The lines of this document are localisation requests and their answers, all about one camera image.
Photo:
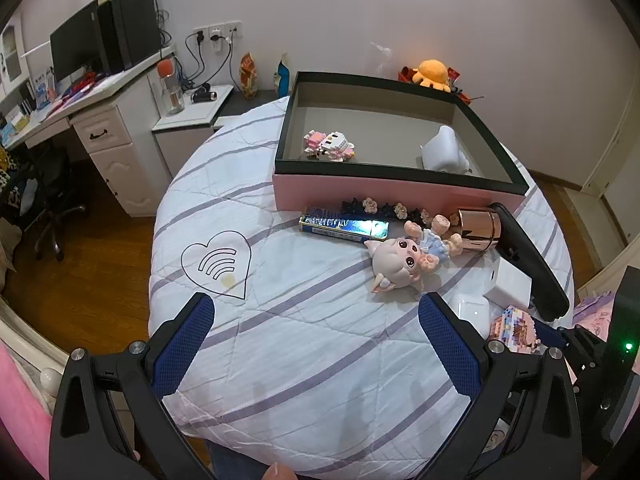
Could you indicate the orange octopus plush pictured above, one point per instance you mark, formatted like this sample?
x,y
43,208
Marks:
x,y
432,72

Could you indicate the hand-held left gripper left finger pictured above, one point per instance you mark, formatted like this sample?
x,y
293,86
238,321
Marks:
x,y
185,345

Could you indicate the clear plastic bag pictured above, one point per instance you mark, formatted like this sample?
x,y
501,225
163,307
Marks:
x,y
384,57

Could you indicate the big-eared doll figurine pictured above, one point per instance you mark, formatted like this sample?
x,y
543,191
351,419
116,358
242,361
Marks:
x,y
397,262

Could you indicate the clear bottle with orange cap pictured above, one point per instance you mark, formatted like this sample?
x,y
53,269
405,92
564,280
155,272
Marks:
x,y
171,90

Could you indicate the white side cabinet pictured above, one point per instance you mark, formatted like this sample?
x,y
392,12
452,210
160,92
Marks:
x,y
192,117

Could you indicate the pink box with black rim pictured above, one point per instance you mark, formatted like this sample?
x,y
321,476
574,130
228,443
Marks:
x,y
375,192

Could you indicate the black computer tower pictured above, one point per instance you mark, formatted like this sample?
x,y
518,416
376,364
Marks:
x,y
130,30

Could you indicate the black hair clip with flowers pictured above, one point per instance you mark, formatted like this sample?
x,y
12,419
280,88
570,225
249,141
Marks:
x,y
370,206

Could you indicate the red basket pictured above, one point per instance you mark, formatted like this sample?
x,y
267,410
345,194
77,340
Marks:
x,y
460,91

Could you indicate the white earbud case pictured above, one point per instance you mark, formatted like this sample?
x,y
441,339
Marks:
x,y
471,312

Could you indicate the pink block toy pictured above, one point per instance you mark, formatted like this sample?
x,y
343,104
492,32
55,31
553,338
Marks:
x,y
512,330

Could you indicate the white bed post knob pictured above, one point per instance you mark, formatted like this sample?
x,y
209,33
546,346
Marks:
x,y
48,379

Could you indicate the orange snack bag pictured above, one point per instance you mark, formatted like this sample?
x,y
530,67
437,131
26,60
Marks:
x,y
248,77

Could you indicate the small black camera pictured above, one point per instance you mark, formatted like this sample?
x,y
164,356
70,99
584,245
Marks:
x,y
202,94

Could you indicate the blue rectangular pack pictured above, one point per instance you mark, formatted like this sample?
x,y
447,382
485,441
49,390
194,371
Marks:
x,y
340,224

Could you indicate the black monitor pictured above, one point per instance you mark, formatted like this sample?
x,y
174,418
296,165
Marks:
x,y
75,45

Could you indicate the white wall socket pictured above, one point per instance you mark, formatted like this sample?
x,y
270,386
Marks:
x,y
222,29

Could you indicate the blue bottle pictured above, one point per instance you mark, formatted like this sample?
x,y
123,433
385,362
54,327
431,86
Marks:
x,y
282,80

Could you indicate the black office chair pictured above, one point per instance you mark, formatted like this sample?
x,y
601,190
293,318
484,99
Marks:
x,y
50,190

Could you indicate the white charger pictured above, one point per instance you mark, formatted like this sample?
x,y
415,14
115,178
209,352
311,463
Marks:
x,y
507,285

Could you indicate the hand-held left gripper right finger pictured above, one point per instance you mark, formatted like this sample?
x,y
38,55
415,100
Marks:
x,y
450,350

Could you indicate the pink white block cat figure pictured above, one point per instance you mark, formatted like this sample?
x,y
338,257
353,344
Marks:
x,y
327,145

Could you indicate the white plug adapter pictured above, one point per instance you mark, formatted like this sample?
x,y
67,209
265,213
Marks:
x,y
219,44

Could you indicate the white desk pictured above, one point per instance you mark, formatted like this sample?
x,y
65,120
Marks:
x,y
120,125

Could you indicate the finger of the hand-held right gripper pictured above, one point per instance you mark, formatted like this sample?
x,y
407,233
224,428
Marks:
x,y
550,334

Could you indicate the pink cloth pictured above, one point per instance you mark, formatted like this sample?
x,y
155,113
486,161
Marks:
x,y
20,420

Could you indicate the person's left hand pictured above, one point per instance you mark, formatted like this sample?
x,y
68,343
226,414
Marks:
x,y
277,472

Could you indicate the black handheld device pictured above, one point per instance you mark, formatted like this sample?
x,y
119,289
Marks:
x,y
530,260

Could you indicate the rose gold cylinder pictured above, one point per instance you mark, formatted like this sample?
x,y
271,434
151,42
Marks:
x,y
475,227

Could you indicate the dark grey low table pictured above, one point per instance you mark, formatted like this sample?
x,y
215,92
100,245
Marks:
x,y
245,105

